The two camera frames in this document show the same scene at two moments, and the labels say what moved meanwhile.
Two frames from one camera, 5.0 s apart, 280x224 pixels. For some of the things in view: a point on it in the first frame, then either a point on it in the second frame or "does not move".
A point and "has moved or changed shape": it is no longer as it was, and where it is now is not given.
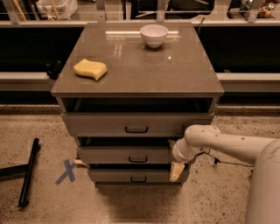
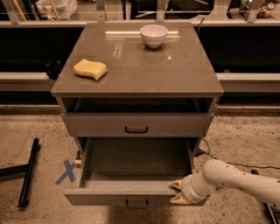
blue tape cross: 67,172 does not move
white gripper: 178,152 → 186,188
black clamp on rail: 53,73 does not move
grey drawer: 125,155 has moved or changed shape
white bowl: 154,35 does not move
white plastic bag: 66,9 does not move
